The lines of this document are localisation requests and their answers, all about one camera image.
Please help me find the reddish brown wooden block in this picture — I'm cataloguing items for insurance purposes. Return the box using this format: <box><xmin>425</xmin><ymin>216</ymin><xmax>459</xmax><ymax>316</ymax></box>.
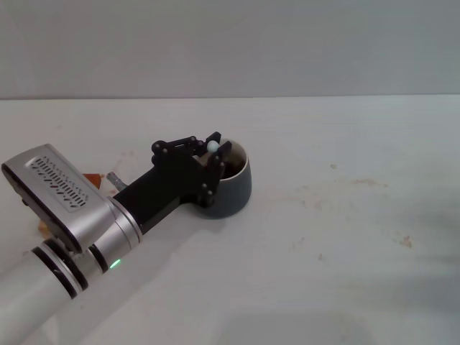
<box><xmin>83</xmin><ymin>173</ymin><xmax>102</xmax><ymax>190</ymax></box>

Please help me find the grey gripper cable plug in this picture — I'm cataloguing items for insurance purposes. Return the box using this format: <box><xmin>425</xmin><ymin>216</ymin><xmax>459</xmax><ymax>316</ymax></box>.
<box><xmin>106</xmin><ymin>171</ymin><xmax>126</xmax><ymax>190</ymax></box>

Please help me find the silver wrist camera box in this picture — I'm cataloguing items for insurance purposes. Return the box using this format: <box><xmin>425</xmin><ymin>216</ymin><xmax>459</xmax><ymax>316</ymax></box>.
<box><xmin>1</xmin><ymin>143</ymin><xmax>116</xmax><ymax>253</ymax></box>

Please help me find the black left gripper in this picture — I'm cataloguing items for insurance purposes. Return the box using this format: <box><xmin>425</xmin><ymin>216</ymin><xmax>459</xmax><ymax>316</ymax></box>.
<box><xmin>110</xmin><ymin>132</ymin><xmax>233</xmax><ymax>235</ymax></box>

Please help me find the grey ceramic mug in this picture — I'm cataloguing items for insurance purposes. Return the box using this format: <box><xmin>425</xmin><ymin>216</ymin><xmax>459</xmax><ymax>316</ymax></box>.
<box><xmin>199</xmin><ymin>138</ymin><xmax>252</xmax><ymax>220</ymax></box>

